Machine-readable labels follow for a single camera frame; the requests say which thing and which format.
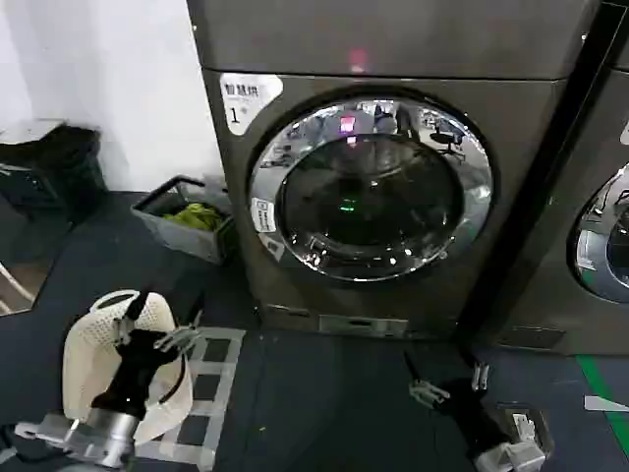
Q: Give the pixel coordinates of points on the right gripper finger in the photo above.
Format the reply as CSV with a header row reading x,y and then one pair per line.
x,y
427,392
480,377

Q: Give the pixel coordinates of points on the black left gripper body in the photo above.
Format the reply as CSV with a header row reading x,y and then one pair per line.
x,y
135,366

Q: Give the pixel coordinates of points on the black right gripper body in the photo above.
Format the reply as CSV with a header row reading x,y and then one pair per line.
x,y
472,413

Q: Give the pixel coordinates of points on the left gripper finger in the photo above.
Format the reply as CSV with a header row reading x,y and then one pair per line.
x,y
128,329
179,338

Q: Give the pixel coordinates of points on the white perforated laundry basket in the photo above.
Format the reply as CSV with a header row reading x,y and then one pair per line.
x,y
93,354

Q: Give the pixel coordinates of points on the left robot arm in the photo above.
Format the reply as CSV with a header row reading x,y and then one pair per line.
x,y
93,437

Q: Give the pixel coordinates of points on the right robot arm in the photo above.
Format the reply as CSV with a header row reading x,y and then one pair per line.
x,y
516,450

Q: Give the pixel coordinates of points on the grey laundry basket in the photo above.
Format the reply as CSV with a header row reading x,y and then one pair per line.
x,y
187,243

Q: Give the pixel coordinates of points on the grey front-load dryer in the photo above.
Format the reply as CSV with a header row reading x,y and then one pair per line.
x,y
516,162
555,305

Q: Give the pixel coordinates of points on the green cloth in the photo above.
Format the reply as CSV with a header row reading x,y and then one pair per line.
x,y
194,215

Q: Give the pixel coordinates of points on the white door label sticker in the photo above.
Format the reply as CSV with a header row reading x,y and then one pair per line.
x,y
264,215

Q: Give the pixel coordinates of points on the black waste bin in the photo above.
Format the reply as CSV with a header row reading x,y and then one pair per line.
x,y
54,172

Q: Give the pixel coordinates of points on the round glass dryer door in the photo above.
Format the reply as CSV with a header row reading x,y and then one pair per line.
x,y
373,206
607,255

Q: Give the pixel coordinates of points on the white numbered dryer sticker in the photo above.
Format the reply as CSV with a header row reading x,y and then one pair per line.
x,y
243,103

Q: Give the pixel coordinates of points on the black post between dryers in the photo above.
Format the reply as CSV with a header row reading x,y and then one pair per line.
x,y
535,162

